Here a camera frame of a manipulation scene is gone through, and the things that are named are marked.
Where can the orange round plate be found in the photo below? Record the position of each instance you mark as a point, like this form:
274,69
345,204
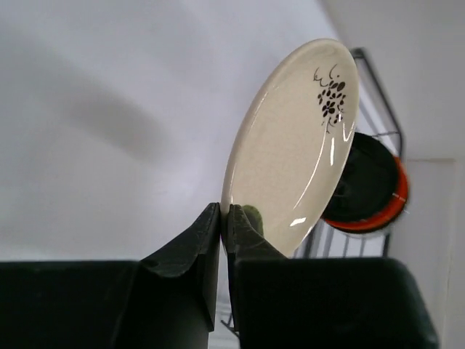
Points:
386,216

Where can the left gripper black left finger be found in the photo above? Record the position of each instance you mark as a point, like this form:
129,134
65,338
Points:
166,300

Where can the cream plate with flower pattern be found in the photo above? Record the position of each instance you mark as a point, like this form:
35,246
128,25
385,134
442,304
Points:
294,141

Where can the black round plate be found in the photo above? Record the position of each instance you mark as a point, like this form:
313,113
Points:
367,183

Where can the grey wire dish rack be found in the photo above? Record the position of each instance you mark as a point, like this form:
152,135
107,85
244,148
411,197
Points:
323,241

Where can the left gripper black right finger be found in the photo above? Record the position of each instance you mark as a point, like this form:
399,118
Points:
356,302

